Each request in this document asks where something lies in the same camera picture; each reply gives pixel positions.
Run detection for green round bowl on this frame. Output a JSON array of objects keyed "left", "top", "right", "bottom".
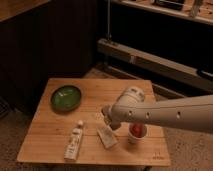
[{"left": 50, "top": 85, "right": 82, "bottom": 112}]

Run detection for metal shelf rack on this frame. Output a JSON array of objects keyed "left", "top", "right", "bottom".
[{"left": 97, "top": 0, "right": 213, "bottom": 96}]

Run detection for white cup with red object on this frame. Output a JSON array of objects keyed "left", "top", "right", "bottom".
[{"left": 128, "top": 123, "right": 147, "bottom": 144}]

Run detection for wooden table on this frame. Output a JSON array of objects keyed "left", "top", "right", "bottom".
[{"left": 17, "top": 78, "right": 170, "bottom": 166}]

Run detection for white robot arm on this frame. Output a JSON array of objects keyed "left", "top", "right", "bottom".
[{"left": 101, "top": 86, "right": 213, "bottom": 134}]

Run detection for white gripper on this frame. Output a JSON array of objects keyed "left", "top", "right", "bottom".
[{"left": 101, "top": 105, "right": 121, "bottom": 130}]

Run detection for white tube with cap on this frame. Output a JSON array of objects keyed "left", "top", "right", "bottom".
[{"left": 64, "top": 120, "right": 84, "bottom": 161}]

